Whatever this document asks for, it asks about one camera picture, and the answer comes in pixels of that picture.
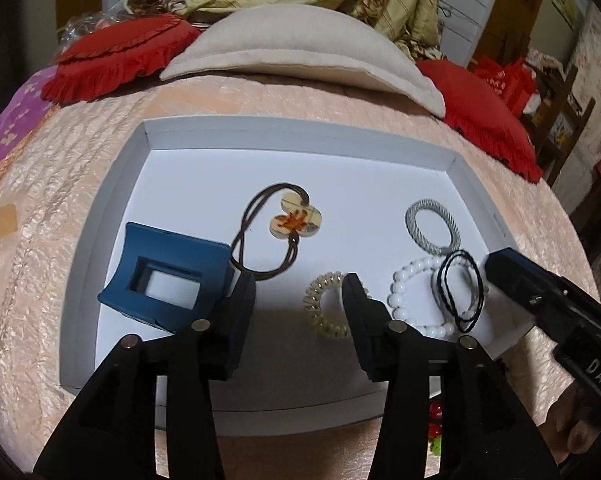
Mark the red bead bracelet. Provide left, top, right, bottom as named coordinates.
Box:
left=427, top=401, right=443, bottom=438

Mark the thin black hair elastic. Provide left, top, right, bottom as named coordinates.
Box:
left=432, top=249, right=487, bottom=334

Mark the white pearl bead bracelet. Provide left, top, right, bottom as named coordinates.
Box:
left=388, top=253, right=489, bottom=339

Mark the grey woven rope bracelet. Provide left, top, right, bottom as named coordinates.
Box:
left=405, top=198, right=463, bottom=256

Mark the blue plastic hair claw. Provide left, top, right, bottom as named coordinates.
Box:
left=98, top=222, right=233, bottom=333

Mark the clear gold spiral hair tie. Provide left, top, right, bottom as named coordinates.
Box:
left=303, top=270, right=369, bottom=340

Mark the person's right hand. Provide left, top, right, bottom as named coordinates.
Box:
left=538, top=382, right=601, bottom=465

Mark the white shallow cardboard tray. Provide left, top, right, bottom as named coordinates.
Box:
left=58, top=115, right=537, bottom=438

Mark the pink quilted bedspread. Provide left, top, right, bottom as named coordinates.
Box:
left=0, top=75, right=597, bottom=471

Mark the right red ruffled cushion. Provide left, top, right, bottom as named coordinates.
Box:
left=417, top=60, right=543, bottom=184

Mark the red ruffled cushion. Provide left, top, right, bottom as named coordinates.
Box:
left=41, top=14, right=201, bottom=105
left=417, top=60, right=543, bottom=184

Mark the red plastic bag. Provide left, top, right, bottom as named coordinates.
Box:
left=470, top=55, right=537, bottom=118

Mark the purple floral sheet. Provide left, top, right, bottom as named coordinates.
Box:
left=0, top=65, right=58, bottom=171

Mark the left red ruffled cushion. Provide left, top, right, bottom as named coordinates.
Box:
left=41, top=14, right=201, bottom=105

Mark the beige pillow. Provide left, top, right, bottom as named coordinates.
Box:
left=160, top=3, right=446, bottom=118

